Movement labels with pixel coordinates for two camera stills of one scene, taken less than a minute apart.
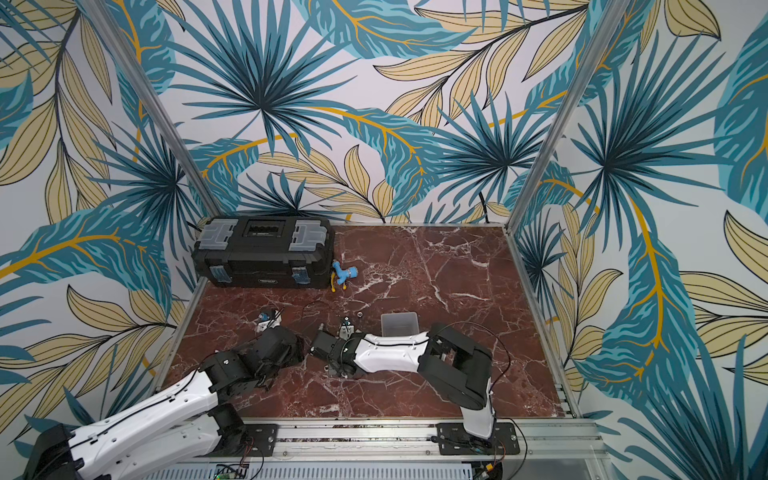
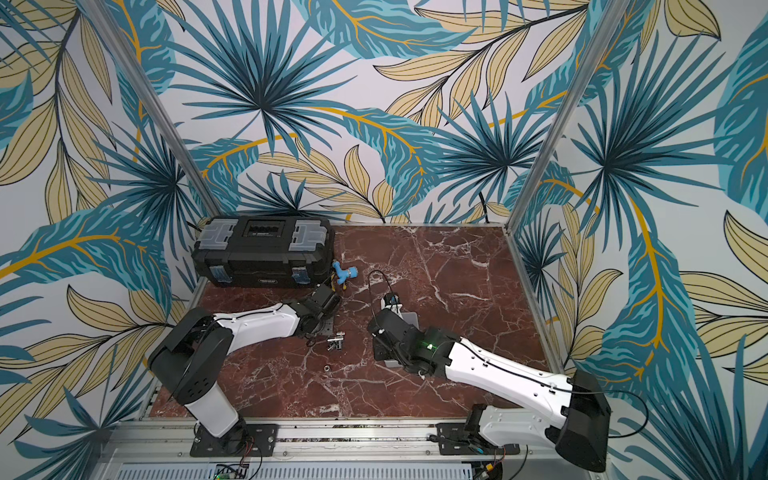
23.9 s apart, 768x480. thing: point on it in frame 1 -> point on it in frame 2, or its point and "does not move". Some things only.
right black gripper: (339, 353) -> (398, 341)
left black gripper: (296, 354) -> (329, 326)
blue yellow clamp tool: (341, 275) does not move
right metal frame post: (610, 22) does not move
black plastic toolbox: (266, 252) does not move
